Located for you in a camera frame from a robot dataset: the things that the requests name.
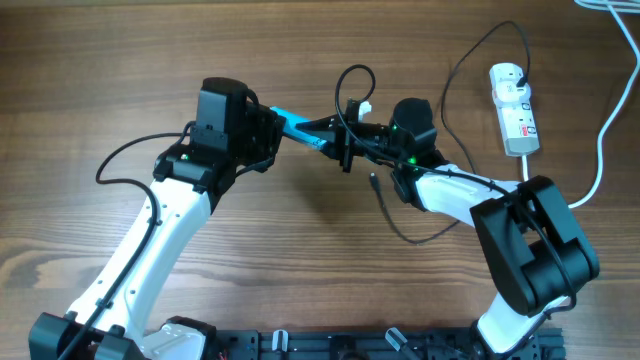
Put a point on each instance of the white USB charger plug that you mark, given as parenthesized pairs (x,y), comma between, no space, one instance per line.
(508,93)

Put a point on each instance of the blue Galaxy smartphone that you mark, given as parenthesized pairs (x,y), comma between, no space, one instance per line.
(293,130)

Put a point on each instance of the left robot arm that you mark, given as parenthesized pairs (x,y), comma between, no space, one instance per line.
(232,134)

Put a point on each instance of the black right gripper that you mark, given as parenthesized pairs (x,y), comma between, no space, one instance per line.
(347,138)

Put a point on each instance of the white power strip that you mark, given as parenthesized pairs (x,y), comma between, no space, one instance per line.
(518,128)

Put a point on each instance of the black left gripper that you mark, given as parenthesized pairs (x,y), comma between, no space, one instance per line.
(272,125)

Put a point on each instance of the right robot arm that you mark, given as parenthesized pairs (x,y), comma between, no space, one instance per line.
(537,254)

